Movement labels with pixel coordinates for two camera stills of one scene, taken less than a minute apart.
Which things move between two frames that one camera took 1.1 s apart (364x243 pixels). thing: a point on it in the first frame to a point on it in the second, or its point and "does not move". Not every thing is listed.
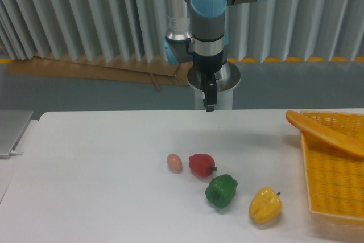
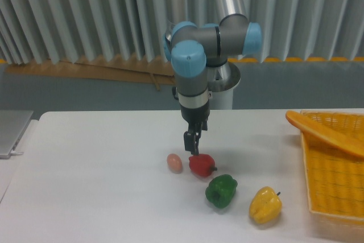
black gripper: (210, 65) to (195, 118)
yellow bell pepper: (265, 205) does not move
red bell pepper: (202, 164) does not move
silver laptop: (13, 124) does not move
